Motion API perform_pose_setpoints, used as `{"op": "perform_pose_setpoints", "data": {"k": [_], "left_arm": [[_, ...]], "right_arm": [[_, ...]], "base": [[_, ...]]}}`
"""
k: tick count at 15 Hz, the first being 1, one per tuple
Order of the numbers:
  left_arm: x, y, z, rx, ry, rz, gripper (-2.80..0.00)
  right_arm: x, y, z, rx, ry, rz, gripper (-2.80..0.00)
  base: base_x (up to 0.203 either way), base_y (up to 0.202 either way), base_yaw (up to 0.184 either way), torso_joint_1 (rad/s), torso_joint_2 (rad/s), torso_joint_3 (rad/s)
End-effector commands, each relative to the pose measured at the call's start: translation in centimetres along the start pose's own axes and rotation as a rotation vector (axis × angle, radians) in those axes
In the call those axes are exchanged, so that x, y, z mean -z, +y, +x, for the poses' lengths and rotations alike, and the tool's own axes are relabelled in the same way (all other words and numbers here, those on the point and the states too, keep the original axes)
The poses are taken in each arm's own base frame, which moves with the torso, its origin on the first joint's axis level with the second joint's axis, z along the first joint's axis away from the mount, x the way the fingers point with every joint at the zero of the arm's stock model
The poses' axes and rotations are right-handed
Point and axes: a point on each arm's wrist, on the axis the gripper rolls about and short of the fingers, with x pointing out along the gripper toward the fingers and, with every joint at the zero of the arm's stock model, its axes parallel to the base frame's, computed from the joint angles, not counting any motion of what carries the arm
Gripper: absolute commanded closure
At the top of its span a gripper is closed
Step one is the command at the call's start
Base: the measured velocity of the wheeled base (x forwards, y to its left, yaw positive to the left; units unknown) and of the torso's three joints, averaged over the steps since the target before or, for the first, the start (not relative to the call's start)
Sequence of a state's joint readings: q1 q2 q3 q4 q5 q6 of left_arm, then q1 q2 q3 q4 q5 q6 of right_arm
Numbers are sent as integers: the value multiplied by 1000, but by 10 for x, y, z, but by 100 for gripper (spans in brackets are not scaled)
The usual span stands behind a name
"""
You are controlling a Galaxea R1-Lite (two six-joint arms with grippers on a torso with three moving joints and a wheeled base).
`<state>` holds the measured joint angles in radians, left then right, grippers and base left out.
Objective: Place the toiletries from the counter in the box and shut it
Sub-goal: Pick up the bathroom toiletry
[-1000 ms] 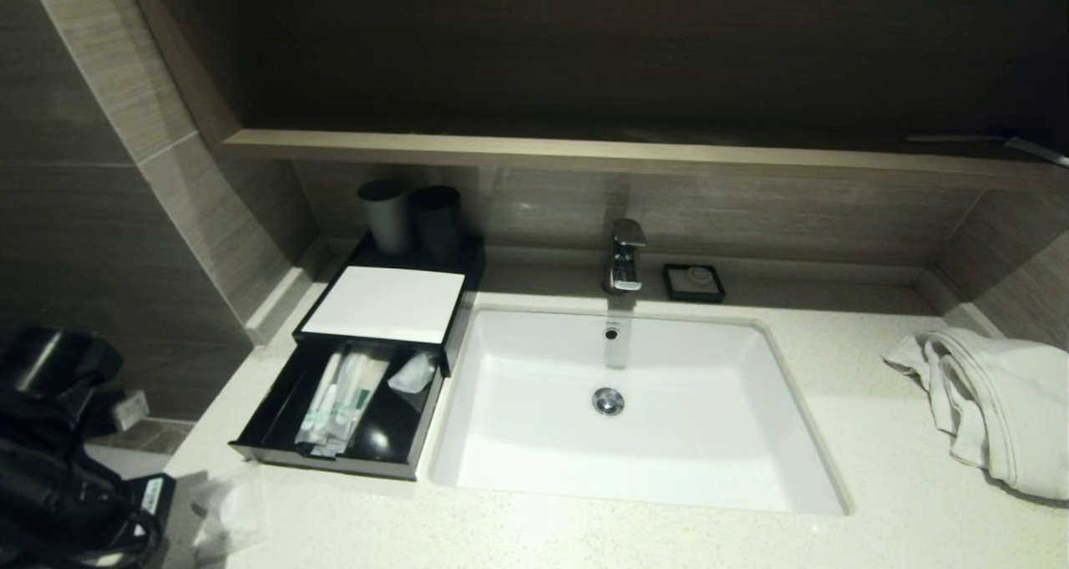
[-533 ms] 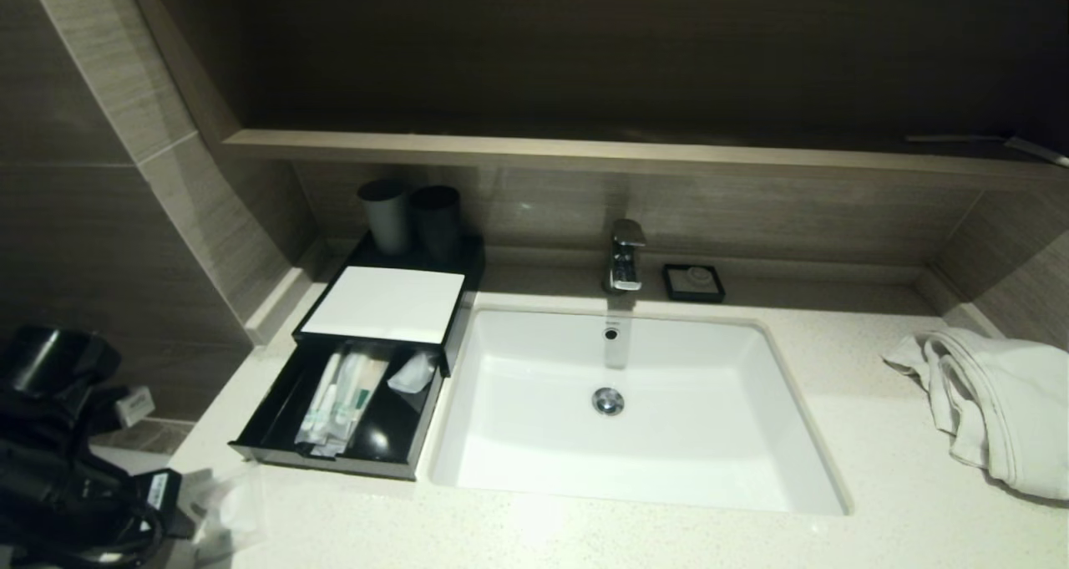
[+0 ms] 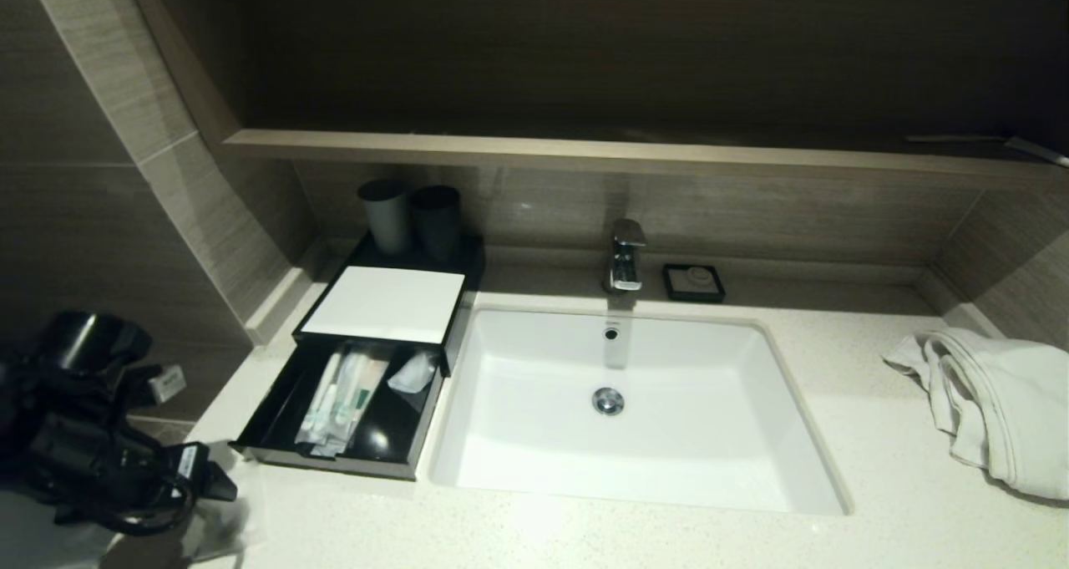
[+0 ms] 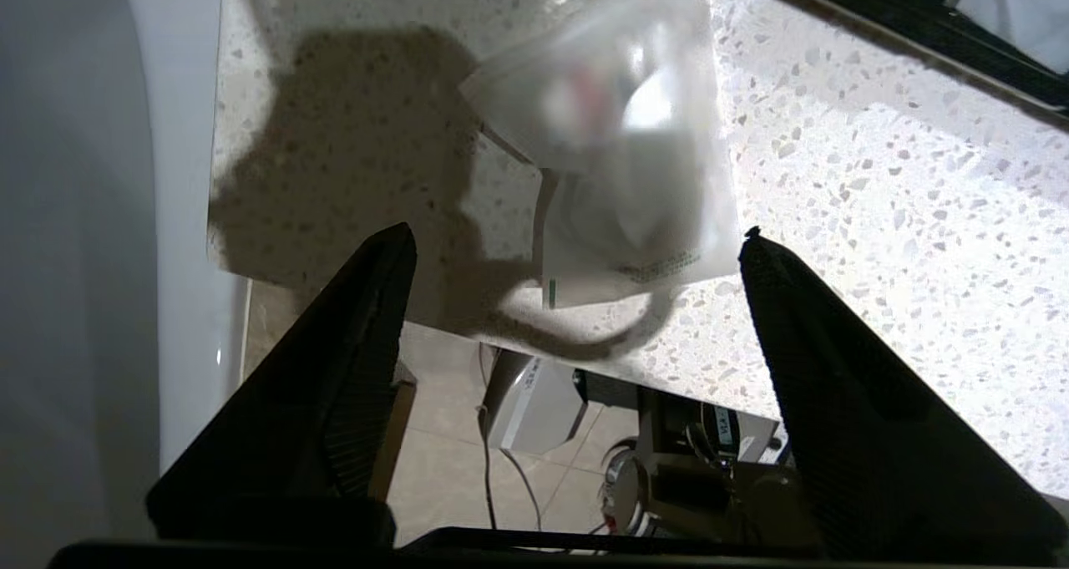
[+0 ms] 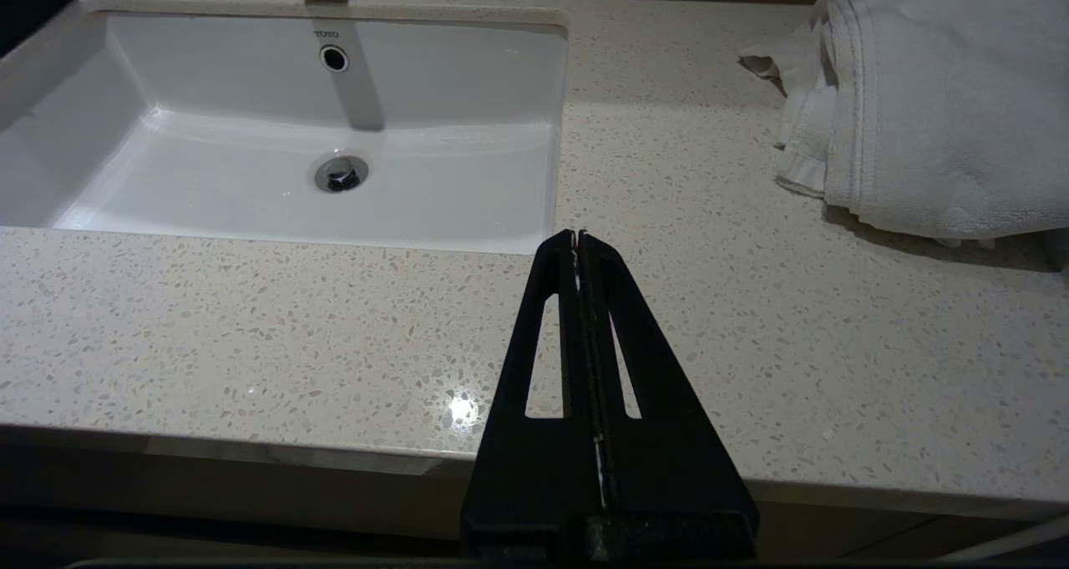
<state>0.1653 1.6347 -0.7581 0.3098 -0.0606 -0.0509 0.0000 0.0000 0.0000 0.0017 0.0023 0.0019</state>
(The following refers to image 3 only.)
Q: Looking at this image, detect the black square soap dish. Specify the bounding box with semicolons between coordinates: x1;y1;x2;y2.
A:
662;263;726;305

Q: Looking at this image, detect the black tumbler cup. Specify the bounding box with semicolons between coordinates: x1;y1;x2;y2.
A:
409;186;464;261

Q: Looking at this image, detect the white folded towel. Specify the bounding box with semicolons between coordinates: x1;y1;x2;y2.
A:
881;327;1069;501

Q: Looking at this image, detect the grey tumbler cup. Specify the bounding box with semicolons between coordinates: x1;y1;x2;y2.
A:
358;179;413;257

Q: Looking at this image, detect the black box drawer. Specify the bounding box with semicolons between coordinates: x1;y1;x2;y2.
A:
230;342;448;482

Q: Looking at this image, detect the clear green-print toothbrush packet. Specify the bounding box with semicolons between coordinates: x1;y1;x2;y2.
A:
294;350;343;449

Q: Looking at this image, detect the chrome faucet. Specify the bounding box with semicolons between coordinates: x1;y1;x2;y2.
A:
603;220;647;294

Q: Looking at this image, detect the comb green label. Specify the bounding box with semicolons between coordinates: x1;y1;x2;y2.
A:
357;358;391;428

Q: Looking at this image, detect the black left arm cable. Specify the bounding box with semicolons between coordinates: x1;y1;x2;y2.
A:
50;485;195;538

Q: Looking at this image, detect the wooden wall shelf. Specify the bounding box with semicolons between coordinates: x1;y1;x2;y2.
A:
224;130;1069;187

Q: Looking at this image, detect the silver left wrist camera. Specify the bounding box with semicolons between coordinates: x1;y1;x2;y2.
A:
146;364;186;404

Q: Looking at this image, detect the white ceramic sink basin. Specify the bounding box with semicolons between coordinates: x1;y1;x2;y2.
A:
428;304;853;517

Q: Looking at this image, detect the small white wrapped packet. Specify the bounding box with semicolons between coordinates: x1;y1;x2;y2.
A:
387;352;439;396

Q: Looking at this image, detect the long clear plastic packet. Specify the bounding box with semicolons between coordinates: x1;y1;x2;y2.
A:
324;348;372;459

